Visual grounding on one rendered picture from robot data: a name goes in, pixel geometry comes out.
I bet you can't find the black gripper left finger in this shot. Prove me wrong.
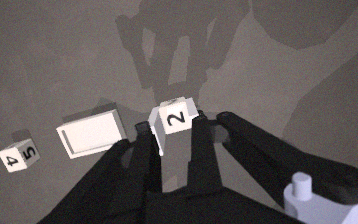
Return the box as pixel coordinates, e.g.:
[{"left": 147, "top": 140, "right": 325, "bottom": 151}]
[{"left": 36, "top": 106, "right": 166, "bottom": 224}]

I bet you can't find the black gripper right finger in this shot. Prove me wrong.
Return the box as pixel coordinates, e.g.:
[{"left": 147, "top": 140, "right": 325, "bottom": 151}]
[{"left": 182, "top": 98, "right": 358, "bottom": 224}]

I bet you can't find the white cube face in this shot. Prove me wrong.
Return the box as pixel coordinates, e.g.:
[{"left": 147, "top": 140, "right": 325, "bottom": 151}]
[
  {"left": 158, "top": 97, "right": 191, "bottom": 134},
  {"left": 0, "top": 139, "right": 40, "bottom": 172}
]

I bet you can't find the white shallow tray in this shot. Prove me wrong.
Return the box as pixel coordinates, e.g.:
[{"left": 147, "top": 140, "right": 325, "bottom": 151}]
[{"left": 56, "top": 109, "right": 127, "bottom": 158}]

